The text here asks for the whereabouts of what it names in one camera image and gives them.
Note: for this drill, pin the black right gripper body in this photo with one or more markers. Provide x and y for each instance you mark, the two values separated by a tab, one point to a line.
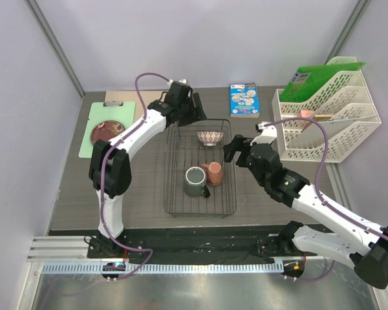
256	174

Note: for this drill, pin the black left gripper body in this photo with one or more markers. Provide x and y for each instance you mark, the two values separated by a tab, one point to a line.
187	115

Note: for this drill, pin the red floral plate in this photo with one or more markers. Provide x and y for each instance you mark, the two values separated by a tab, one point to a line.
106	130

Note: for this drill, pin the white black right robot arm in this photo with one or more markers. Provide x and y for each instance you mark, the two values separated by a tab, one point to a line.
354	241

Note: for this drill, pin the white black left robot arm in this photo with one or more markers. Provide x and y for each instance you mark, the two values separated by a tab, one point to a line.
110	169

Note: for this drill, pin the white bowl red diamond pattern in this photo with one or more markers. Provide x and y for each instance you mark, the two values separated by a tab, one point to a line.
210	138

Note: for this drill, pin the pink dotted ceramic mug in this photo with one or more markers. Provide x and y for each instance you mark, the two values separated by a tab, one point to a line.
214	173

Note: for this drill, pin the blue picture book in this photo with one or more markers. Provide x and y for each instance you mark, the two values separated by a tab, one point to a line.
244	101

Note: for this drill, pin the grey ceramic mug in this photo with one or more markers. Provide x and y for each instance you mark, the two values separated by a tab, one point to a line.
195	182

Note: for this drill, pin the light green clipboard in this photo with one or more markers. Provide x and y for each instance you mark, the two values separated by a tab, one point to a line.
121	111

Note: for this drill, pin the white plastic file organizer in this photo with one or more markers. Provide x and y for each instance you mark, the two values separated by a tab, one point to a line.
334	121

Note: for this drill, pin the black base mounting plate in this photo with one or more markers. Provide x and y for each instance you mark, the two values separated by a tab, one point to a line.
195	245

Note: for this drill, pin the green plastic folder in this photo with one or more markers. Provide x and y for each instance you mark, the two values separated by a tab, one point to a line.
309	79

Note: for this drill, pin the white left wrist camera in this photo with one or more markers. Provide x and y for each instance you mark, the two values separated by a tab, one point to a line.
183	81

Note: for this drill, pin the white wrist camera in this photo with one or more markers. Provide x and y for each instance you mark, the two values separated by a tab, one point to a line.
183	81
267	133

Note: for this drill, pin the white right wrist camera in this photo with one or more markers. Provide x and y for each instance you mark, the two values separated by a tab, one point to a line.
267	133

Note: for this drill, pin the grey wire dish rack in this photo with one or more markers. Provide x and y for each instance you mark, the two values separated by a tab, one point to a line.
184	150

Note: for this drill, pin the white slotted cable duct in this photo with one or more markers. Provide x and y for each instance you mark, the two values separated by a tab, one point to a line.
112	268

